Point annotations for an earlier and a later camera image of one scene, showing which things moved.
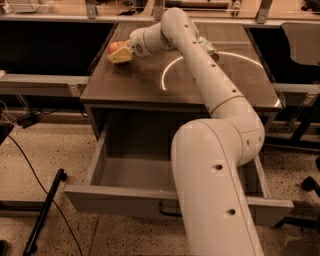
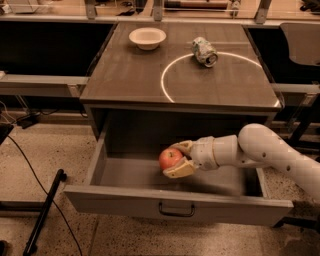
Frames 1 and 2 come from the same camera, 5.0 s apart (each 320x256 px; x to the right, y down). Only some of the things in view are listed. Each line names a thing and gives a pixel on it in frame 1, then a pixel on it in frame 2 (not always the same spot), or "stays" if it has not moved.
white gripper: (137, 46) to (204, 152)
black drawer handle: (167, 213) stays
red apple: (115, 45) to (169, 156)
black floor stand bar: (31, 244) stays
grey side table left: (23, 84) stays
